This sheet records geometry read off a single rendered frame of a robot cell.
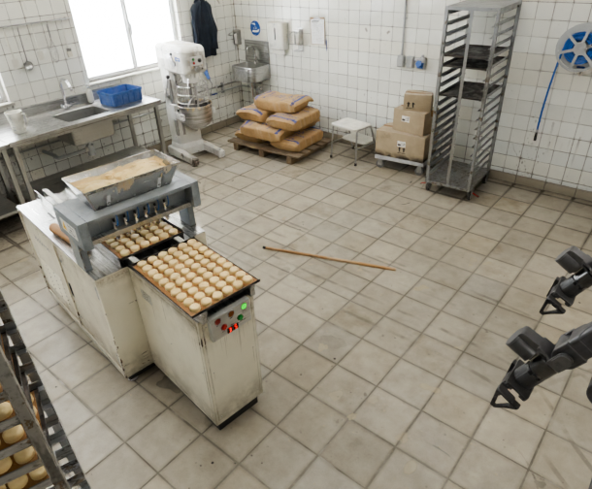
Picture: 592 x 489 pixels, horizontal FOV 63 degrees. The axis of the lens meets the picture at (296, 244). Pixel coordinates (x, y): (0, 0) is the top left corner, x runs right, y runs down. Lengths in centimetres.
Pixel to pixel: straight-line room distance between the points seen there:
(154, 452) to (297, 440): 78
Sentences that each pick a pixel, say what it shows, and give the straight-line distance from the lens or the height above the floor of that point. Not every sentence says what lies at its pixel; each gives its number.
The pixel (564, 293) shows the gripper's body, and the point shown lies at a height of 137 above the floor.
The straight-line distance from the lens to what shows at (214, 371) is 258.
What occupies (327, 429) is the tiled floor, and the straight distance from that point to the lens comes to 291.
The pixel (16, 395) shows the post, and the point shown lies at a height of 143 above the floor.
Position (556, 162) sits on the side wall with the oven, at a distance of 569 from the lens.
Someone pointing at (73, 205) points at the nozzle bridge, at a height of 118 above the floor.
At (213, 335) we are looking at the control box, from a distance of 239.
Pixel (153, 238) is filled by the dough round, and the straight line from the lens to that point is 289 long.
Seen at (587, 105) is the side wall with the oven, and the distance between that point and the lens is 548.
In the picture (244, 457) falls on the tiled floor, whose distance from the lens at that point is 284.
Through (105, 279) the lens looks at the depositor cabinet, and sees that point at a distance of 282.
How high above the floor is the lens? 233
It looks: 32 degrees down
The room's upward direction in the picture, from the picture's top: 2 degrees counter-clockwise
